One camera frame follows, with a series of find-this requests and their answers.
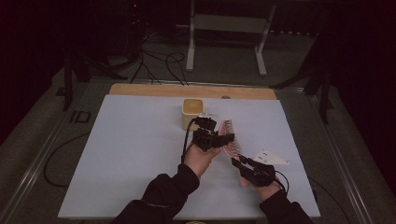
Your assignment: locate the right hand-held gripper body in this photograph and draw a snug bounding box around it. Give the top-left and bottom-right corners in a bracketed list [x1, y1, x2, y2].
[244, 148, 290, 188]

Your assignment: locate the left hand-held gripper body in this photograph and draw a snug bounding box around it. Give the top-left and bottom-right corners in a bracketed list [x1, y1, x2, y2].
[191, 112, 219, 153]

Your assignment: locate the pink hairbrush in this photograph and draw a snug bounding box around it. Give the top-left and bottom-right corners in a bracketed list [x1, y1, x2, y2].
[218, 119, 243, 162]

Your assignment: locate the beige square container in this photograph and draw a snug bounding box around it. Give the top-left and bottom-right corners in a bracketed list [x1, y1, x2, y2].
[181, 98, 205, 132]

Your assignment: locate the person's right hand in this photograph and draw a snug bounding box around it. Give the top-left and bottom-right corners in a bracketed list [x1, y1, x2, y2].
[239, 176, 283, 203]

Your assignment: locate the person's left hand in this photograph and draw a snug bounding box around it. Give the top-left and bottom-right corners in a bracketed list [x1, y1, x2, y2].
[183, 144, 223, 179]

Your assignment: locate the wooden table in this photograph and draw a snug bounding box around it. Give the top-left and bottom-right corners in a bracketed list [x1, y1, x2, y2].
[108, 83, 277, 101]

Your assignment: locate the white table cover sheet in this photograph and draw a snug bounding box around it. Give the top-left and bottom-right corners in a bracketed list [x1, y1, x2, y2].
[57, 93, 321, 220]

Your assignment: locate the black tripod stand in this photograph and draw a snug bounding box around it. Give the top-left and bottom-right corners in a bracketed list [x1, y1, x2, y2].
[55, 50, 129, 112]
[270, 52, 334, 125]

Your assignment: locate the white metal stand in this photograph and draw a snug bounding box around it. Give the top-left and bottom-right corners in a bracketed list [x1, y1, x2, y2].
[185, 0, 277, 77]

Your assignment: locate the black floor socket plate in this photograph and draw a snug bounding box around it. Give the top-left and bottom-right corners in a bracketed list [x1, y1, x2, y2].
[69, 109, 92, 124]

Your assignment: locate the dark equipment with red light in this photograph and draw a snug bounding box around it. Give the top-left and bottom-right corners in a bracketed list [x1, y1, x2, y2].
[123, 0, 148, 59]

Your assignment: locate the left hand-held gripper cable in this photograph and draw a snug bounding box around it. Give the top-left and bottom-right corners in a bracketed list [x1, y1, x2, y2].
[180, 118, 198, 165]

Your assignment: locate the hand-held gripper cable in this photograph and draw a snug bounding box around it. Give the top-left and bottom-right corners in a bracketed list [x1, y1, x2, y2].
[274, 170, 290, 194]
[180, 118, 198, 165]

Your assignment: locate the right hand-held gripper cable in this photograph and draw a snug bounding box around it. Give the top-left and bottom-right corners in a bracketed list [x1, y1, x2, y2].
[274, 170, 290, 194]

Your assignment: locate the black floor cable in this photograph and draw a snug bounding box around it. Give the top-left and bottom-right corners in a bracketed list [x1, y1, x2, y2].
[307, 176, 353, 224]
[43, 132, 92, 189]

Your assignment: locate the tangle of black floor cables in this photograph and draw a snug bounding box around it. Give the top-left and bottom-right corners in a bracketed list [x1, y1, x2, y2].
[130, 46, 190, 87]

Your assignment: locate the metal floor rail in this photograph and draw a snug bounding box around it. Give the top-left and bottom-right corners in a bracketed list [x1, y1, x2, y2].
[303, 88, 396, 224]
[0, 106, 80, 224]

